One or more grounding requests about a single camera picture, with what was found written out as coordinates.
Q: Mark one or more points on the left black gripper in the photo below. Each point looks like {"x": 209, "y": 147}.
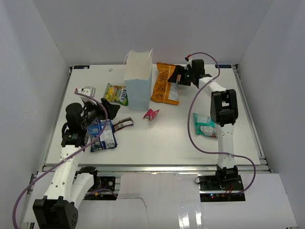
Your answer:
{"x": 111, "y": 109}

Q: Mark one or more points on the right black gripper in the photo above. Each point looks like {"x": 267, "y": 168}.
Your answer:
{"x": 180, "y": 70}

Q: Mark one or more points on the orange chips bag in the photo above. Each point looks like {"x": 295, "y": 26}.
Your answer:
{"x": 164, "y": 91}

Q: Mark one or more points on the teal mint candy bag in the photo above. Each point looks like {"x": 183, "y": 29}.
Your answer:
{"x": 204, "y": 125}

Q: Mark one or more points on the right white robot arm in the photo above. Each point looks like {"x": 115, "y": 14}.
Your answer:
{"x": 223, "y": 112}

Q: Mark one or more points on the yellow green candy bag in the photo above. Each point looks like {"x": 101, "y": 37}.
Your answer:
{"x": 117, "y": 94}

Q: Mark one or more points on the blue snack bag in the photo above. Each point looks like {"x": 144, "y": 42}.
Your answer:
{"x": 103, "y": 135}

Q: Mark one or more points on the light blue paper bag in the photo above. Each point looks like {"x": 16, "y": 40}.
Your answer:
{"x": 138, "y": 79}

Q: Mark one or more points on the brown chocolate bar wrapper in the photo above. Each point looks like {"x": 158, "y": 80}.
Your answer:
{"x": 122, "y": 124}

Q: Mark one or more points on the small red candy wrapper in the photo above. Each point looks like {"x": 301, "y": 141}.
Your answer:
{"x": 151, "y": 114}

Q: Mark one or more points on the right blue corner label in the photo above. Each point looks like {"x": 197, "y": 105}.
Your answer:
{"x": 223, "y": 66}

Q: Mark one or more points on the blue corner label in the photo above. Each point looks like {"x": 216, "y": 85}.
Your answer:
{"x": 223, "y": 66}
{"x": 82, "y": 67}

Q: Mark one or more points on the left blue corner label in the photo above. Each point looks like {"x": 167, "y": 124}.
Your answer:
{"x": 82, "y": 67}

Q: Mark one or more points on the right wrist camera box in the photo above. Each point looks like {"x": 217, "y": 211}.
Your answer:
{"x": 188, "y": 65}

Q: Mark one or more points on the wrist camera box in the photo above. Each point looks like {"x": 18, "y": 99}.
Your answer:
{"x": 85, "y": 92}
{"x": 188, "y": 65}

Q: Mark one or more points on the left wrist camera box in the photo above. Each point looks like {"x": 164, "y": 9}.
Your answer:
{"x": 85, "y": 92}

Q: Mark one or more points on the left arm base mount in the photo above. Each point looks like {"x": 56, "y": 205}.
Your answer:
{"x": 104, "y": 183}

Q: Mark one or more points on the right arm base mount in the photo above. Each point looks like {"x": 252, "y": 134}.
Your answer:
{"x": 210, "y": 191}

